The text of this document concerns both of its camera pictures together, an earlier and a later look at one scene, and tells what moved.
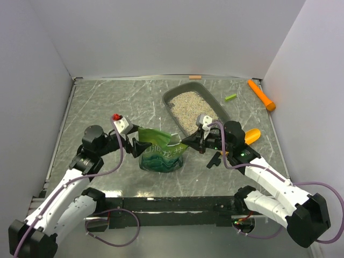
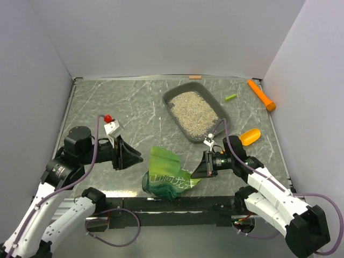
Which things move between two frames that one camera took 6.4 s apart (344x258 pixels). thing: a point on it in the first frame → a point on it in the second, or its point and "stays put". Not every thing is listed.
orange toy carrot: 262,96 stays put
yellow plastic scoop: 251,136 stays put
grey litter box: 185,101 stays put
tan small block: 195,77 stays put
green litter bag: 165,153 → 164,178
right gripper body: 213,141 → 217,163
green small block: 230,97 stays put
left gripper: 137,148 → 123,156
